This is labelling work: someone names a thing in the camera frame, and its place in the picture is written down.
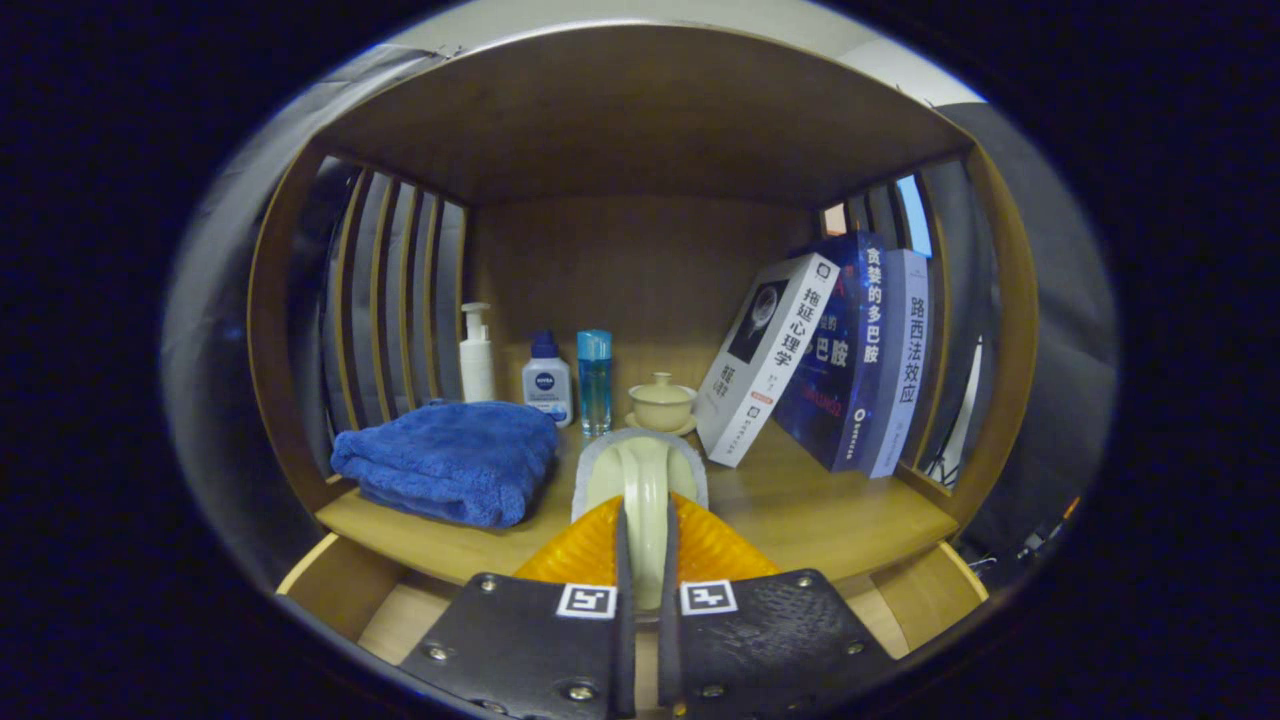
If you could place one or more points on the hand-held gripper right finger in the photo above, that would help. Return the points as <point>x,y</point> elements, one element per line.
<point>668,570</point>

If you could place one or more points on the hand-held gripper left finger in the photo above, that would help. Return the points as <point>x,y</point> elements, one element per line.
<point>624,570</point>

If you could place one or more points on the cream scrub brush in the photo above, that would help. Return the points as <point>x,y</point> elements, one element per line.
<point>645,480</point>

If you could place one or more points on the wooden drawer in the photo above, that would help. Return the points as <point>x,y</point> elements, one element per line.
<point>340,590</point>

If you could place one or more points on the wooden countertop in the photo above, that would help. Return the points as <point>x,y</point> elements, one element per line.
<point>800,510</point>

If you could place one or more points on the wooden cabinet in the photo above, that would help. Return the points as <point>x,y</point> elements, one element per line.
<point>640,120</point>

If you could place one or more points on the beige lidded teacup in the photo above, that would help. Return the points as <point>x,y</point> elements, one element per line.
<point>661,405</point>

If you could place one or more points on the clear blue bottle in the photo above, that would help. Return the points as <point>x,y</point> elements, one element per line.
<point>594,385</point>

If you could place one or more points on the white bottle blue cap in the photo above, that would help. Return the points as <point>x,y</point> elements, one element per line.
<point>547,385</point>

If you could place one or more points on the blue folded towel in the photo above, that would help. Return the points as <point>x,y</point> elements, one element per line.
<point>450,460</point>

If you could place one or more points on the white book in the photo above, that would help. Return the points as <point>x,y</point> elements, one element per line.
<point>765,360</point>

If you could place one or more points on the white pump bottle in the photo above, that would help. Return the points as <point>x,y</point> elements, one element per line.
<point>477,370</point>

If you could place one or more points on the dark blue book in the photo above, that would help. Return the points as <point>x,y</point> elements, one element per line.
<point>840,370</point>

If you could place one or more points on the pale lavender book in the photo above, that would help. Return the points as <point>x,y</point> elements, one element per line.
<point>905,360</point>

